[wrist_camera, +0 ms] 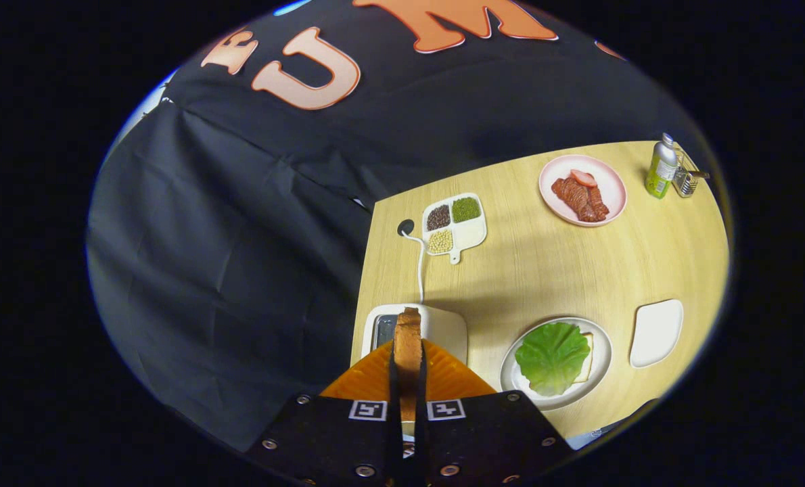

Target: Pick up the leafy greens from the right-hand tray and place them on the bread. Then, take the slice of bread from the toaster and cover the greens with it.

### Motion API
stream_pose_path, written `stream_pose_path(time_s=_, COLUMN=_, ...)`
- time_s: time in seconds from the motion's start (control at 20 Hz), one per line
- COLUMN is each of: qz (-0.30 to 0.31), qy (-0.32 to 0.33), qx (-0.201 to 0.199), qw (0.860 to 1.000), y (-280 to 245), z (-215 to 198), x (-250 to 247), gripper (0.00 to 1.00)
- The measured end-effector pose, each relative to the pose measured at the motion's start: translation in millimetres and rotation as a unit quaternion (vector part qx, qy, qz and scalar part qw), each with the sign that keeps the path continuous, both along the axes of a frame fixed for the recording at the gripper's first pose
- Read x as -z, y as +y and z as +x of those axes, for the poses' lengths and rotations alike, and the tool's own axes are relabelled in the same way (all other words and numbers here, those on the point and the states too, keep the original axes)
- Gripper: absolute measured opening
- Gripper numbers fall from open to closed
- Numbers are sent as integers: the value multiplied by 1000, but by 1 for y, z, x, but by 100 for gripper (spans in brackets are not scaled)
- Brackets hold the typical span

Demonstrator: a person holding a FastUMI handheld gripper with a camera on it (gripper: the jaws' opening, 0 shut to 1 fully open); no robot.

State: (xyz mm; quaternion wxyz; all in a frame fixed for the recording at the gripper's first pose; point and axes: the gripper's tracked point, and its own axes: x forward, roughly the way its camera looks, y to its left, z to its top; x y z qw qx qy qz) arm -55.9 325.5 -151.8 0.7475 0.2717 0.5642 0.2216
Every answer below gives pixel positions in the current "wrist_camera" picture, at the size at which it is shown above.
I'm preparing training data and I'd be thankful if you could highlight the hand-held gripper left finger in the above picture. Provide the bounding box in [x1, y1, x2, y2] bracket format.
[246, 340, 405, 487]

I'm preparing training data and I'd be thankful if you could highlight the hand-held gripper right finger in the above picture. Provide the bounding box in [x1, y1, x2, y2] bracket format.
[415, 338, 577, 487]

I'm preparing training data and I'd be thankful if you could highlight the green lettuce leaf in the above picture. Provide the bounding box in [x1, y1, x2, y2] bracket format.
[515, 322, 591, 397]

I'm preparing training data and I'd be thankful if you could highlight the brown toast slice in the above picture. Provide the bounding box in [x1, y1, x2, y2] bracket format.
[394, 307, 422, 423]

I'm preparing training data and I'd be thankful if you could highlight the white toaster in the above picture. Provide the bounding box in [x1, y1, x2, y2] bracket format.
[362, 304, 468, 367]

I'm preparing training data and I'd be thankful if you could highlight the white bread slice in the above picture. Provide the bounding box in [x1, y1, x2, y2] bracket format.
[575, 331, 595, 383]

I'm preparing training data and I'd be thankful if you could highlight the white oval plate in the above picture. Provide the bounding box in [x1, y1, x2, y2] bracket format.
[499, 317, 613, 412]

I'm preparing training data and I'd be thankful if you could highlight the white rounded rectangular dish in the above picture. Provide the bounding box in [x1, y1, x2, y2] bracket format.
[630, 299, 685, 369]

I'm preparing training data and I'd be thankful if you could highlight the white divided tray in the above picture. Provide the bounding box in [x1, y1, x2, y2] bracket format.
[421, 193, 488, 265]

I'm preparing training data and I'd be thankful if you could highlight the dark brown meat slice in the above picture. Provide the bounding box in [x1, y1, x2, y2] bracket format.
[587, 186, 610, 221]
[551, 177, 591, 222]

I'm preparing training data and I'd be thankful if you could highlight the pink round plate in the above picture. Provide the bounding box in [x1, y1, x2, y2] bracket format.
[538, 154, 628, 227]

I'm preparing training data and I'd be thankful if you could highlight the silver green drink bottle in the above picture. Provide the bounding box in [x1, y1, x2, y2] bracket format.
[645, 133, 678, 200]

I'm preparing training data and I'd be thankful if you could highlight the white toaster cable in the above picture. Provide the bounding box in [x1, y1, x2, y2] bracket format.
[400, 232, 427, 305]

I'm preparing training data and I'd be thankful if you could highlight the metal wire basket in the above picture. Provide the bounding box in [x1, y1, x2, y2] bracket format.
[672, 145, 701, 198]

